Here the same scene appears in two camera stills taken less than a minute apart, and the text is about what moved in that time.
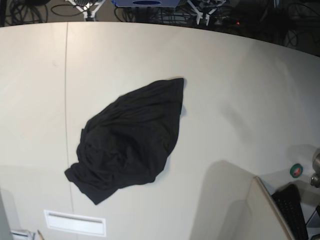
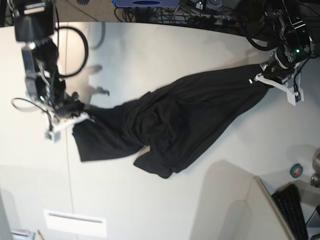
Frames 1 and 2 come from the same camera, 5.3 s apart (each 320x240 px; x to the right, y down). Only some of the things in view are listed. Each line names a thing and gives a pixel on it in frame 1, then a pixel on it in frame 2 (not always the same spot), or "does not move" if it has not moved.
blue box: (147, 3) does not move
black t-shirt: (126, 142) to (173, 122)
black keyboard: (288, 199) does not move
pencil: (41, 237) does not move
